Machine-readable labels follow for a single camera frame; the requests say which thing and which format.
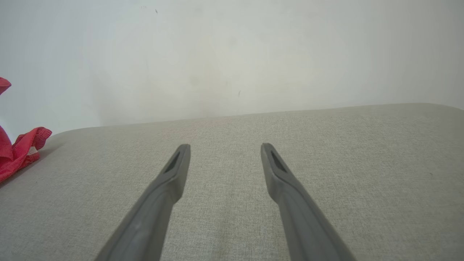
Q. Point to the red shorts with 23 print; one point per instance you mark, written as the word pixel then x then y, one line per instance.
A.
pixel 21 148

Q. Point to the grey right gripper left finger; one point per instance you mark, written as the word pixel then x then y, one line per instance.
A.
pixel 159 203

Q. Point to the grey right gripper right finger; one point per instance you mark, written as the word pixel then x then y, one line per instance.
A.
pixel 301 217

